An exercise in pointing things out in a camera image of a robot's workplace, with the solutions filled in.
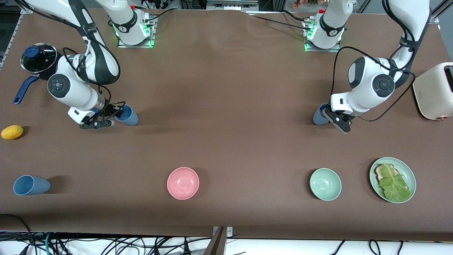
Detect mint green plate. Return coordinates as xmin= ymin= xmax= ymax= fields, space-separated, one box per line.
xmin=369 ymin=157 xmax=417 ymax=204

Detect blue plastic cup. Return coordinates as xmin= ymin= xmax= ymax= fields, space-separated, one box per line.
xmin=115 ymin=104 xmax=139 ymax=126
xmin=313 ymin=103 xmax=332 ymax=125
xmin=13 ymin=175 xmax=51 ymax=196

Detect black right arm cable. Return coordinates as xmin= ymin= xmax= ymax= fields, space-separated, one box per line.
xmin=14 ymin=0 xmax=122 ymax=117

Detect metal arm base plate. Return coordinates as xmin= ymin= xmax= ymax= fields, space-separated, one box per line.
xmin=117 ymin=14 xmax=156 ymax=49
xmin=304 ymin=18 xmax=342 ymax=53

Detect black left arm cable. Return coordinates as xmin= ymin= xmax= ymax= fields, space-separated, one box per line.
xmin=332 ymin=45 xmax=417 ymax=123

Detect mint green bowl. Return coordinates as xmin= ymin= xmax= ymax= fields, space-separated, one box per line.
xmin=310 ymin=168 xmax=342 ymax=201

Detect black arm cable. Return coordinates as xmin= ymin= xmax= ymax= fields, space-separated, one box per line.
xmin=332 ymin=45 xmax=417 ymax=123
xmin=14 ymin=0 xmax=122 ymax=117

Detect black base cable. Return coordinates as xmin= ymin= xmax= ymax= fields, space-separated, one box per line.
xmin=252 ymin=14 xmax=312 ymax=32
xmin=146 ymin=8 xmax=174 ymax=22

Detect black pot with blue handle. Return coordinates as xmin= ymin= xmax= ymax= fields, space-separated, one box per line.
xmin=13 ymin=69 xmax=61 ymax=105

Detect glass lid with blue knob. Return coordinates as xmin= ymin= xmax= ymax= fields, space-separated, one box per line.
xmin=21 ymin=43 xmax=58 ymax=74

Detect yellow lemon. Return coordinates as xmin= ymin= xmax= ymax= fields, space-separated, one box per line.
xmin=1 ymin=125 xmax=24 ymax=140

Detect green lettuce leaf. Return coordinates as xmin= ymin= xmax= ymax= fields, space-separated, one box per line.
xmin=379 ymin=163 xmax=413 ymax=202

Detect pink bowl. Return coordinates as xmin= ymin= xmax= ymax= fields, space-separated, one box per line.
xmin=167 ymin=167 xmax=200 ymax=200

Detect cream toaster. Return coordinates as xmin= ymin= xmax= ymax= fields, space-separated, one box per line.
xmin=412 ymin=62 xmax=453 ymax=121

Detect dark support beam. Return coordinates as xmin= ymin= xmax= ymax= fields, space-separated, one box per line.
xmin=203 ymin=226 xmax=233 ymax=255

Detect aluminium frame rail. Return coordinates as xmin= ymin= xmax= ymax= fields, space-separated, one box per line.
xmin=429 ymin=0 xmax=453 ymax=24
xmin=0 ymin=4 xmax=36 ymax=69

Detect brown table cover mat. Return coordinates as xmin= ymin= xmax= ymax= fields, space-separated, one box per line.
xmin=0 ymin=6 xmax=453 ymax=238

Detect bread slice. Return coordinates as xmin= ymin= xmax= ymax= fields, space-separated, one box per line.
xmin=374 ymin=164 xmax=411 ymax=193

